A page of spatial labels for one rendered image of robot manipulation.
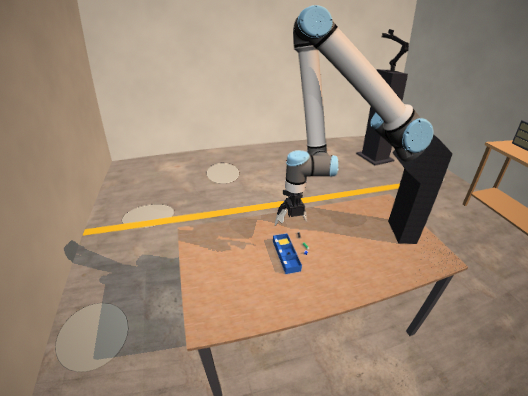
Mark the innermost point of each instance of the blue three-compartment bin rack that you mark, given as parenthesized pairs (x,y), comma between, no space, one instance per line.
(292,260)

